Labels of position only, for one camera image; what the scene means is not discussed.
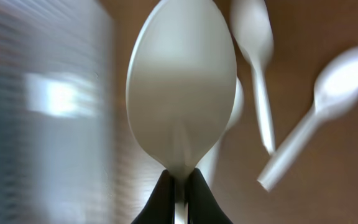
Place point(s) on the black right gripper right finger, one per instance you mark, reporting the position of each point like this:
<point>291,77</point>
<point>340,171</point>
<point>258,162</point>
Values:
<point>202,206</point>

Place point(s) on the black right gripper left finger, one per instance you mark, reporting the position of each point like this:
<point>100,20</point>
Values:
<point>160,207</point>

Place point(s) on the clear perforated plastic basket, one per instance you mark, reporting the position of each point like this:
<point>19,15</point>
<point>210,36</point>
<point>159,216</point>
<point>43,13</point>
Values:
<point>55,112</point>

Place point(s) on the white plastic spoon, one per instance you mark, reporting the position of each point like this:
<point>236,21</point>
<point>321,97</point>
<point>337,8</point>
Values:
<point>335,93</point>
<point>252,31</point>

